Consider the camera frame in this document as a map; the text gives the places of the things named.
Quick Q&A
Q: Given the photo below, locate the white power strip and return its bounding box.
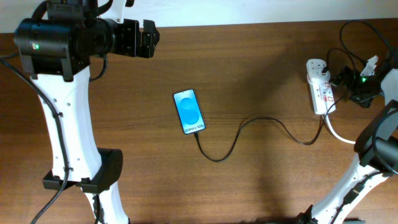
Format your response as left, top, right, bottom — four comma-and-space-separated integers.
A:
306, 58, 336, 115

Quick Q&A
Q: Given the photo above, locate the blue Galaxy smartphone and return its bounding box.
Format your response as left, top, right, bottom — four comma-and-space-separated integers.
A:
173, 89, 206, 134

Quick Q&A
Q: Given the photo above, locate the black USB charging cable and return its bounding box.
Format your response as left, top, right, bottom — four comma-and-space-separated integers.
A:
193, 47, 358, 163

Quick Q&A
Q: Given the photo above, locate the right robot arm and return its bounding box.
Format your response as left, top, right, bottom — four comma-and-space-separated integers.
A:
293, 49, 397, 223

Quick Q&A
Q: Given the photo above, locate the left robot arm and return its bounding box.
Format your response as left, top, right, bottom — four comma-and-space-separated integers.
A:
14, 0, 160, 223

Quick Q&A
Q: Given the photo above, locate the white USB charger plug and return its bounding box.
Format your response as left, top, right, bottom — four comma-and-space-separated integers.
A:
307, 69, 330, 85

